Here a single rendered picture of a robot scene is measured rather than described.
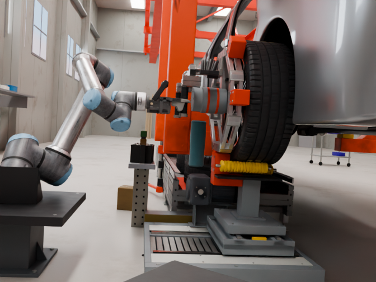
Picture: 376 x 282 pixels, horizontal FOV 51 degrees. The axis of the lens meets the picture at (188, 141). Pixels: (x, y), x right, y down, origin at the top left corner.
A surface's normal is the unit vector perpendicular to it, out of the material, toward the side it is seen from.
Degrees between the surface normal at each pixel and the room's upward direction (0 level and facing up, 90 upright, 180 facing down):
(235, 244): 90
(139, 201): 90
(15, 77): 90
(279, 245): 90
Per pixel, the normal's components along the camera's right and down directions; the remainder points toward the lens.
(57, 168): 0.66, 0.03
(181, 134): 0.11, 0.04
